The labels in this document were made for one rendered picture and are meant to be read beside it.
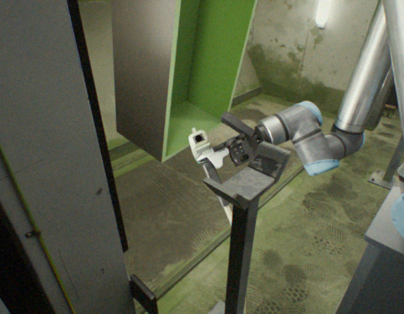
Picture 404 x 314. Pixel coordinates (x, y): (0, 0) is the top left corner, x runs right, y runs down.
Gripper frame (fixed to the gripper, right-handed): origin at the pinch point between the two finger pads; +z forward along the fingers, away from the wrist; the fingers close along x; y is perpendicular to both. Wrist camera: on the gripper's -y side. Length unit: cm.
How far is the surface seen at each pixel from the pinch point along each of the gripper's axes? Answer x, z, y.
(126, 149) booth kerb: 137, 45, -44
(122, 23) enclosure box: 26, 5, -66
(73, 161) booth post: -32.1, 22.8, -5.4
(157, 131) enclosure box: 48, 11, -24
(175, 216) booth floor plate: 88, 24, 17
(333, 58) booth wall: 174, -165, -51
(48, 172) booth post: -34.6, 26.6, -4.7
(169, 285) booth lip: 53, 36, 43
